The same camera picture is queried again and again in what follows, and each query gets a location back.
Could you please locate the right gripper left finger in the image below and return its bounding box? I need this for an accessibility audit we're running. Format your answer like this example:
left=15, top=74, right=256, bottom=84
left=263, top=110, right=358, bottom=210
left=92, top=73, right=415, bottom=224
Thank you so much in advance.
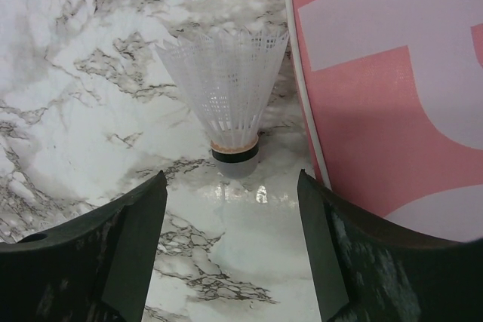
left=1, top=172, right=168, bottom=321

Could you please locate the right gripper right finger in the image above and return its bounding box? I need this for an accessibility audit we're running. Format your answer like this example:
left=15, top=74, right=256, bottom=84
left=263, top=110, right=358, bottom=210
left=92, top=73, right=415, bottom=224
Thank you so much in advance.
left=297, top=171, right=482, bottom=321

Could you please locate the white shuttlecock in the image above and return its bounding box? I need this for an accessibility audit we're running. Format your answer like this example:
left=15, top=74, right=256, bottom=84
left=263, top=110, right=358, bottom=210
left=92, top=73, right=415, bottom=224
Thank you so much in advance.
left=155, top=27, right=289, bottom=179

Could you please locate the pink racket bag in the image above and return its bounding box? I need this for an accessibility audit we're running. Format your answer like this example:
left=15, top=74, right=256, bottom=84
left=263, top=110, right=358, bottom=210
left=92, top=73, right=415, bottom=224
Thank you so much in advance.
left=286, top=0, right=482, bottom=242

